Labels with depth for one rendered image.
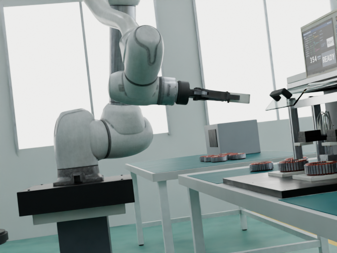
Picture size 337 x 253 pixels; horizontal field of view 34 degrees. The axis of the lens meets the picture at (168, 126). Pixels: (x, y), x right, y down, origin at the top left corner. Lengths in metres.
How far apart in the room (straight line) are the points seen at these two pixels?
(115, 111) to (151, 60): 0.59
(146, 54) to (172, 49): 5.07
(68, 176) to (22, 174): 4.41
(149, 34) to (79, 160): 0.67
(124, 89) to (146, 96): 0.07
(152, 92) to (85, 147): 0.47
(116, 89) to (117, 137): 0.45
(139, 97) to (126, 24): 0.22
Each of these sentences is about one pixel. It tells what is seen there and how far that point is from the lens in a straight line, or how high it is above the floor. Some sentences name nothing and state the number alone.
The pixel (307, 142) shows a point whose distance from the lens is 2.09.
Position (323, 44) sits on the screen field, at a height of 1.22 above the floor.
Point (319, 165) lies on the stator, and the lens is 1.82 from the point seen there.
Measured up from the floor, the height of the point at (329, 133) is 0.91.
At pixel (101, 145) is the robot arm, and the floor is 0.95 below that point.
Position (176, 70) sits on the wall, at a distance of 6.59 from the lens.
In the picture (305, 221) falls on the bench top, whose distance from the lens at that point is 1.38.
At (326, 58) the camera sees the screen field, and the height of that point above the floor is 1.17.
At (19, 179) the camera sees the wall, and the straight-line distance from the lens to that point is 6.47.
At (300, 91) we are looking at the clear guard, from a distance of 1.66.
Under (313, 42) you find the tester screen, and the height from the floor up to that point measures 1.24.
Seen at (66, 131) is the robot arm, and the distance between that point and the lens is 2.05.
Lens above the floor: 0.96
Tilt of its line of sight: 1 degrees up
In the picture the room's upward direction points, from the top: 7 degrees counter-clockwise
